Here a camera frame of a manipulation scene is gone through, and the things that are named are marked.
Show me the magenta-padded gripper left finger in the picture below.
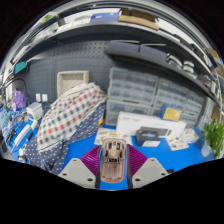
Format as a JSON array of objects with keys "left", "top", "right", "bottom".
[{"left": 58, "top": 144, "right": 102, "bottom": 190}]

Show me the small black box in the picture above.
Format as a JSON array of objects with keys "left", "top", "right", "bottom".
[{"left": 135, "top": 129, "right": 162, "bottom": 148}]

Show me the purple object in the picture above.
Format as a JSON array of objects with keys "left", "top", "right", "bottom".
[{"left": 12, "top": 90, "right": 27, "bottom": 111}]

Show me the teal pegboard bin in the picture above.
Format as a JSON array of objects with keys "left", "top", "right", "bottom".
[{"left": 13, "top": 61, "right": 28, "bottom": 74}]

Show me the navy polka dot cloth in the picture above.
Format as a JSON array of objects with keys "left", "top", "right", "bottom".
[{"left": 24, "top": 101, "right": 107, "bottom": 175}]

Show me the red blue checkered cloth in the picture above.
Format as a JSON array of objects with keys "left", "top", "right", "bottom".
[{"left": 36, "top": 82, "right": 108, "bottom": 151}]

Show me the potted green plant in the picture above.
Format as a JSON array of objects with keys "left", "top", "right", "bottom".
[{"left": 200, "top": 119, "right": 224, "bottom": 159}]

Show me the white power strip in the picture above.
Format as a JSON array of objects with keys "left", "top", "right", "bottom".
[{"left": 14, "top": 123, "right": 32, "bottom": 146}]

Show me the dark wall shelf unit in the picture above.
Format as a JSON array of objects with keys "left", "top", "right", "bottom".
[{"left": 9, "top": 6, "right": 224, "bottom": 111}]

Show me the clear plastic package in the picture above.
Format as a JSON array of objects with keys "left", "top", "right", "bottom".
[{"left": 179, "top": 128, "right": 201, "bottom": 144}]

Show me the yellow and blue box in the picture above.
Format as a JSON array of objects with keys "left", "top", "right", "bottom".
[{"left": 159, "top": 104, "right": 183, "bottom": 123}]

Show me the clear plastic drawer cabinet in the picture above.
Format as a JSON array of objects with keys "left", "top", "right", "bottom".
[
  {"left": 181, "top": 89, "right": 206, "bottom": 129},
  {"left": 104, "top": 66, "right": 159, "bottom": 127},
  {"left": 151, "top": 78, "right": 189, "bottom": 123}
]

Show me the small white device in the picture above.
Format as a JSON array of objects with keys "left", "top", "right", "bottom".
[{"left": 26, "top": 102, "right": 44, "bottom": 122}]

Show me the white woven basket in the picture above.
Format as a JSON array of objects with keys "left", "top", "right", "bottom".
[{"left": 56, "top": 69, "right": 90, "bottom": 98}]

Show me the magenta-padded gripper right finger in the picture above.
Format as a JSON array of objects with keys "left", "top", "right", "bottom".
[{"left": 125, "top": 143, "right": 169, "bottom": 189}]

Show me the printed picture sheet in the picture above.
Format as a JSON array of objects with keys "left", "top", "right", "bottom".
[
  {"left": 166, "top": 137, "right": 190, "bottom": 152},
  {"left": 94, "top": 127, "right": 133, "bottom": 146}
]

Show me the white keyboard box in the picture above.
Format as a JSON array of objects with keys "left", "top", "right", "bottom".
[{"left": 115, "top": 111, "right": 187, "bottom": 139}]

